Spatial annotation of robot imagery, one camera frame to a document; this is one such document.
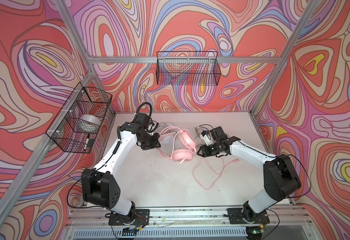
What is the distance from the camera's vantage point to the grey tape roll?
0.71 meters

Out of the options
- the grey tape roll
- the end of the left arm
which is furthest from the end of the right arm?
the grey tape roll

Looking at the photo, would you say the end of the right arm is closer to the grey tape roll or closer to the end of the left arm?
the end of the left arm
